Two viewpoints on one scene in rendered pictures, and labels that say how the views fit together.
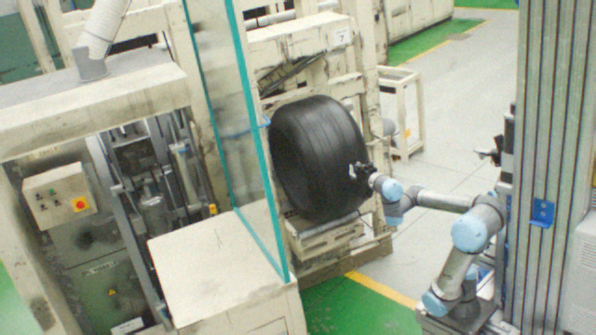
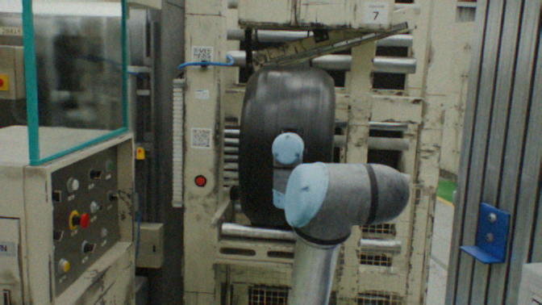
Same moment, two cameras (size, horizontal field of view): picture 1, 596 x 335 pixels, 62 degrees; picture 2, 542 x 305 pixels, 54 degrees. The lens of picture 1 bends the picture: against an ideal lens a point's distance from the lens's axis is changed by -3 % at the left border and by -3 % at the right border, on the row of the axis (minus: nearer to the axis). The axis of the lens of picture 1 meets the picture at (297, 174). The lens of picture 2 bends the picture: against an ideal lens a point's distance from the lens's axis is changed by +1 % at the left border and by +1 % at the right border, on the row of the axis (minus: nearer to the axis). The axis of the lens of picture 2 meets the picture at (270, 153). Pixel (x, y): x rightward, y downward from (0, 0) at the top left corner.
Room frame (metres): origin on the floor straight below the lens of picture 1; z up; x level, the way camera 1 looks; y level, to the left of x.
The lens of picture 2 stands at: (0.46, -0.85, 1.53)
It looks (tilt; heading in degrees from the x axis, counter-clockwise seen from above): 11 degrees down; 24
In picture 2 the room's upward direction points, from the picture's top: 2 degrees clockwise
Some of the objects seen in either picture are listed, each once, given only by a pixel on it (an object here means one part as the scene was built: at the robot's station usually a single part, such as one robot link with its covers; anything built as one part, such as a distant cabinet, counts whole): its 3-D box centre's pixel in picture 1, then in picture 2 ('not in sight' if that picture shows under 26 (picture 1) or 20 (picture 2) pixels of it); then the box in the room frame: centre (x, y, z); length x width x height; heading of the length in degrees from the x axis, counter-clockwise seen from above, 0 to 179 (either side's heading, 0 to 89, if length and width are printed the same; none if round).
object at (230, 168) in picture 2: not in sight; (231, 159); (2.52, 0.28, 1.05); 0.20 x 0.15 x 0.30; 109
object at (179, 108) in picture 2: not in sight; (180, 143); (2.08, 0.25, 1.19); 0.05 x 0.04 x 0.48; 19
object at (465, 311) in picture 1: (462, 300); not in sight; (1.57, -0.59, 0.77); 0.15 x 0.15 x 0.10
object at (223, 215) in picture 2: (283, 224); (224, 217); (2.18, 0.11, 0.90); 0.40 x 0.03 x 0.10; 19
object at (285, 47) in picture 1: (288, 42); (314, 10); (2.56, -0.07, 1.71); 0.61 x 0.25 x 0.15; 109
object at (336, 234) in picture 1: (328, 235); (265, 248); (2.11, -0.10, 0.83); 0.36 x 0.09 x 0.06; 109
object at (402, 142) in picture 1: (387, 113); not in sight; (4.52, -0.96, 0.40); 0.60 x 0.35 x 0.80; 39
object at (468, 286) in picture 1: (461, 279); not in sight; (1.57, -0.58, 0.88); 0.13 x 0.12 x 0.14; 124
